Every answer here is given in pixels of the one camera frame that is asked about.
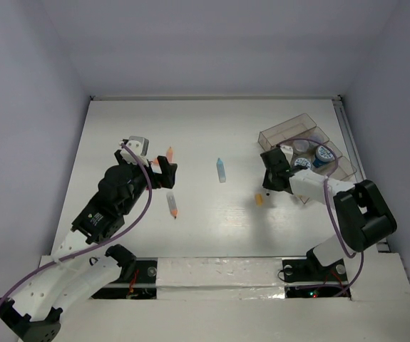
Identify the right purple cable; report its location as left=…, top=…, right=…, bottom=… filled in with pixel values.
left=279, top=138, right=364, bottom=299

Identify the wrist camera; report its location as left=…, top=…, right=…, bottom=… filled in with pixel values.
left=280, top=145, right=294, bottom=162
left=120, top=136, right=150, bottom=159

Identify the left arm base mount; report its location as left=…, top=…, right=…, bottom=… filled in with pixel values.
left=91, top=259, right=158, bottom=300

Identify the purple cable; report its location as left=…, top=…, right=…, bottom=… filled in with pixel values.
left=0, top=142, right=153, bottom=341
left=279, top=138, right=364, bottom=299

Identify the yellow highlighter cap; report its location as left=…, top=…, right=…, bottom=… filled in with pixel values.
left=255, top=193, right=264, bottom=206

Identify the blue highlighter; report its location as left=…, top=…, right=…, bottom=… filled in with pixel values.
left=216, top=158, right=226, bottom=183

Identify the blue paint jar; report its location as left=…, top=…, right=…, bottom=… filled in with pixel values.
left=293, top=157, right=312, bottom=170
left=312, top=145, right=335, bottom=168

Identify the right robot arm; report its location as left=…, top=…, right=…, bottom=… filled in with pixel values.
left=260, top=147, right=397, bottom=279

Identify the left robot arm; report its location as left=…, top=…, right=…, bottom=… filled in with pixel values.
left=0, top=147, right=178, bottom=341

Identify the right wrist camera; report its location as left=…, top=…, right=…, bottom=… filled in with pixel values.
left=280, top=145, right=294, bottom=162

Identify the clear four-compartment organizer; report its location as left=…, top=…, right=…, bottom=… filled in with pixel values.
left=258, top=113, right=357, bottom=202

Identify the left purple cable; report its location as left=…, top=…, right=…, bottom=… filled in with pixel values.
left=0, top=142, right=153, bottom=341

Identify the clear paperclip jar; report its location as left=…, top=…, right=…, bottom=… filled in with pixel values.
left=292, top=139, right=309, bottom=155
left=308, top=132, right=324, bottom=146

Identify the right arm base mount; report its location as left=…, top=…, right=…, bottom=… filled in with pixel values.
left=277, top=249, right=352, bottom=299

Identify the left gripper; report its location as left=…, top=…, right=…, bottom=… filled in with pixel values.
left=117, top=149, right=176, bottom=215

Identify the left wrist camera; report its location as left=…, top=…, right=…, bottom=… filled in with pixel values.
left=120, top=136, right=150, bottom=159

